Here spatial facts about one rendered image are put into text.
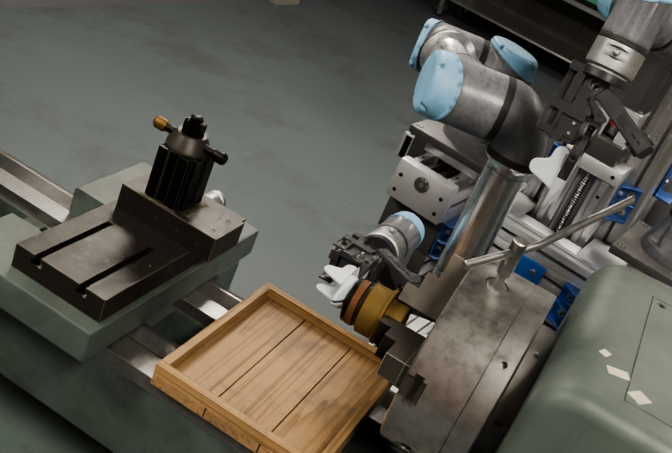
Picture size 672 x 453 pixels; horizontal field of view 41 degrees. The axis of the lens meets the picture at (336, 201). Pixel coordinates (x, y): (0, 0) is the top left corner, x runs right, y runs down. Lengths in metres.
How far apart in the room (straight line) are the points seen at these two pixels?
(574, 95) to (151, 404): 0.81
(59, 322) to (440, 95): 0.70
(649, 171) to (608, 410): 1.01
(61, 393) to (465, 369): 0.71
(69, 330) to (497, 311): 0.64
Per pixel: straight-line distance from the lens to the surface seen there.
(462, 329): 1.25
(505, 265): 1.27
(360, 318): 1.38
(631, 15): 1.35
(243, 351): 1.55
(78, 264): 1.48
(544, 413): 1.15
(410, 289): 1.40
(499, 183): 1.58
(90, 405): 1.58
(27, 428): 1.81
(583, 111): 1.34
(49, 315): 1.46
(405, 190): 1.91
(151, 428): 1.52
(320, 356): 1.61
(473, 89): 1.51
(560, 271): 1.96
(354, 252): 1.48
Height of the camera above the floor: 1.80
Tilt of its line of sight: 25 degrees down
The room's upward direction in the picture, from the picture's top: 23 degrees clockwise
